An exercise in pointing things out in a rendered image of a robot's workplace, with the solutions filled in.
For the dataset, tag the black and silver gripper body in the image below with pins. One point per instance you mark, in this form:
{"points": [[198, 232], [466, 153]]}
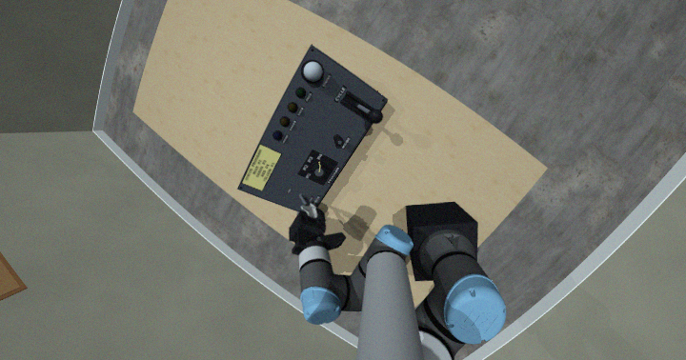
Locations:
{"points": [[305, 232]]}

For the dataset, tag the dark grey control panel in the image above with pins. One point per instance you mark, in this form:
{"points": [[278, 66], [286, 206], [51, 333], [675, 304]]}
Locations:
{"points": [[299, 155]]}

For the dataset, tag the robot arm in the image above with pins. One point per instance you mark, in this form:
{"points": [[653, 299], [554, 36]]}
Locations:
{"points": [[463, 295]]}

